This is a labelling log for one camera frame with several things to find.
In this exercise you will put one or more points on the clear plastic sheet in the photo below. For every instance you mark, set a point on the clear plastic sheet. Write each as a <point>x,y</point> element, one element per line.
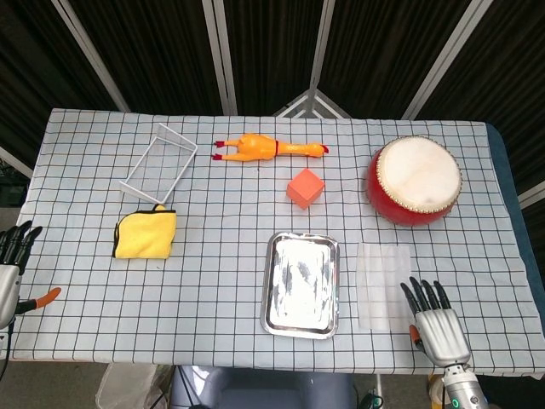
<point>383,283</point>

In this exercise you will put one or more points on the silver metal tray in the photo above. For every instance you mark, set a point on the silver metal tray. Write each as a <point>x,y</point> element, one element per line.
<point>301,284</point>

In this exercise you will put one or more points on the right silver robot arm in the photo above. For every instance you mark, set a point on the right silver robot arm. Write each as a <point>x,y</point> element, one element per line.
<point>463,388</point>

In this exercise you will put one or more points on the blue white checkered tablecloth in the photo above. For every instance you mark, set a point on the blue white checkered tablecloth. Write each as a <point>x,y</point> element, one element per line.
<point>213,277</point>

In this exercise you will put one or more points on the yellow rubber chicken toy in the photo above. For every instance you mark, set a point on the yellow rubber chicken toy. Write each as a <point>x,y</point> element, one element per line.
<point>264,147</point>

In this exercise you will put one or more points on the white metal frame stand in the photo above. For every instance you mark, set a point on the white metal frame stand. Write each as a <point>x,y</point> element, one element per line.
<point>311,104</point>

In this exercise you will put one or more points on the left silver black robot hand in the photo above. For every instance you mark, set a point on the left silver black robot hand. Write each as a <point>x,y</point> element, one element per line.
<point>8,283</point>

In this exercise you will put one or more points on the orange foam cube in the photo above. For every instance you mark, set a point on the orange foam cube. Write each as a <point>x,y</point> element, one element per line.
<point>305,188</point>

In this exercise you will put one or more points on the yellow folded microfiber cloth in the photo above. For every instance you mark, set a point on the yellow folded microfiber cloth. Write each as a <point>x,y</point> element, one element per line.
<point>145,234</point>

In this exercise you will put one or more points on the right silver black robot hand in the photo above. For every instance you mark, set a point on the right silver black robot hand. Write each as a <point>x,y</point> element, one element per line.
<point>443,332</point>

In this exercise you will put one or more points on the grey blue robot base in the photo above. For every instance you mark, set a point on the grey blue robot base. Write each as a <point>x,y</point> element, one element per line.
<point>264,388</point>

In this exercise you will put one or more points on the red drum with white skin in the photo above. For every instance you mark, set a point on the red drum with white skin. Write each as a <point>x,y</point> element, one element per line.
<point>413,181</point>

